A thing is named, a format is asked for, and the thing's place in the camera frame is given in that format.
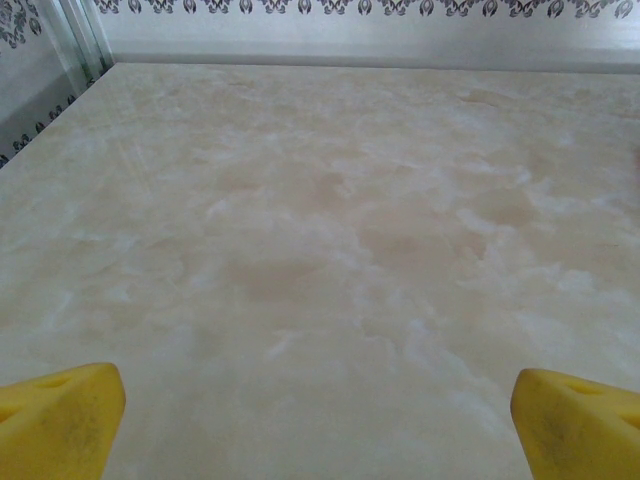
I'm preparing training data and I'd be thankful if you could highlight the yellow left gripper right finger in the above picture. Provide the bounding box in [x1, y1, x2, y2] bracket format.
[509, 367, 640, 480]

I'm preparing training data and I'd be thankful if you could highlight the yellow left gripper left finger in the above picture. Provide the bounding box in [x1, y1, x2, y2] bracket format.
[0, 362, 127, 480]

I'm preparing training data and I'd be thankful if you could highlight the aluminium frame post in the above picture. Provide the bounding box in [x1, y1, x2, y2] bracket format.
[42, 0, 116, 99]

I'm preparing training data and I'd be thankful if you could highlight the thin aluminium wall rail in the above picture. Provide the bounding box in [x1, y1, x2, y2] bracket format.
[110, 43, 640, 76]

